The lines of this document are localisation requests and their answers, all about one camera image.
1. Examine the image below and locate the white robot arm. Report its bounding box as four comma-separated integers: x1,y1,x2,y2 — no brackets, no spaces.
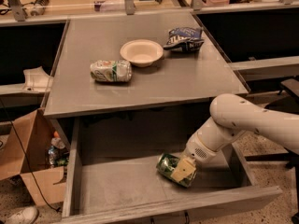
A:
171,93,299,182

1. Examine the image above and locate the black cable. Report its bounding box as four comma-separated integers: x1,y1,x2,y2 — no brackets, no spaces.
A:
0,98,63,213

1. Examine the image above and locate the white curved plastic part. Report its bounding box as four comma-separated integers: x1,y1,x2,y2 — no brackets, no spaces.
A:
22,67,53,93

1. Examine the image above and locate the black and white brush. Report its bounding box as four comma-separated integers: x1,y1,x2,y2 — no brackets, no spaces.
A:
30,0,50,16

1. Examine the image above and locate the blue chip bag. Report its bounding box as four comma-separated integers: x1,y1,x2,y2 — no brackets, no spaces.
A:
164,27,204,53

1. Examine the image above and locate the black office chair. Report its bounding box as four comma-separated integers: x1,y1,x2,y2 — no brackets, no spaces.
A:
244,77,299,224

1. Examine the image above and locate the plastic bottle in box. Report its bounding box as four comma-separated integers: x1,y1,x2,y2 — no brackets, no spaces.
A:
48,132,69,168

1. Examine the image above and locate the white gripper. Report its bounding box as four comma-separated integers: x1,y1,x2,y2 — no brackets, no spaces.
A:
171,133,217,182

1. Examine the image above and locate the grey open top drawer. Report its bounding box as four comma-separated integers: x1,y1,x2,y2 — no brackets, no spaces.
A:
62,105,282,224

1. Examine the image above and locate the white paper bowl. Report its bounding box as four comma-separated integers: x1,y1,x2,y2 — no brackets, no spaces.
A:
120,39,164,67

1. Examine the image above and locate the brown cardboard box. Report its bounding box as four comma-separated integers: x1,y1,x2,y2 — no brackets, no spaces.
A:
0,110,66,206

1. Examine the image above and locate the white sneaker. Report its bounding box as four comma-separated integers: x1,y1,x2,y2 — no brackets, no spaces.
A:
5,206,39,224

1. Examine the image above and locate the white and green soda can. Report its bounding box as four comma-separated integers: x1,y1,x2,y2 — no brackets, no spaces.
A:
90,60,132,82

